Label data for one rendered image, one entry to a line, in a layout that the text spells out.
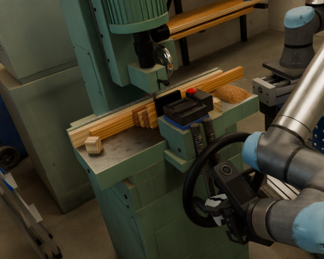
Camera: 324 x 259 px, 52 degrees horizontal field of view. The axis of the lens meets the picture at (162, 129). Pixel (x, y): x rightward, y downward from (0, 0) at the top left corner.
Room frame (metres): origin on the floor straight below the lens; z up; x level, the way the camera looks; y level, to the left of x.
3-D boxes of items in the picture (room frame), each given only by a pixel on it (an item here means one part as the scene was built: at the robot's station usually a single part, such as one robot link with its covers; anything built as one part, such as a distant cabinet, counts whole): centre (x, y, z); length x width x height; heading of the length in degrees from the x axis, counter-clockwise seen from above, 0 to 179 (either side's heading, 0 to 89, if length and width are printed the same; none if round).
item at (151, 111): (0.97, -0.06, 0.94); 0.21 x 0.01 x 0.08; 116
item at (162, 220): (1.12, 0.06, 0.36); 0.58 x 0.45 x 0.71; 26
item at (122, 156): (0.92, -0.05, 0.87); 0.61 x 0.30 x 0.06; 116
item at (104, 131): (1.05, -0.06, 0.92); 0.62 x 0.02 x 0.04; 116
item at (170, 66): (1.19, -0.05, 1.02); 0.12 x 0.03 x 0.12; 26
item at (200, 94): (0.84, -0.09, 0.99); 0.13 x 0.11 x 0.06; 116
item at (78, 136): (1.03, 0.01, 0.93); 0.60 x 0.02 x 0.05; 116
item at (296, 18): (1.40, -0.67, 0.98); 0.13 x 0.12 x 0.14; 118
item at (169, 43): (1.25, -0.06, 1.02); 0.09 x 0.07 x 0.12; 116
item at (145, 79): (1.03, 0.01, 1.03); 0.14 x 0.07 x 0.09; 26
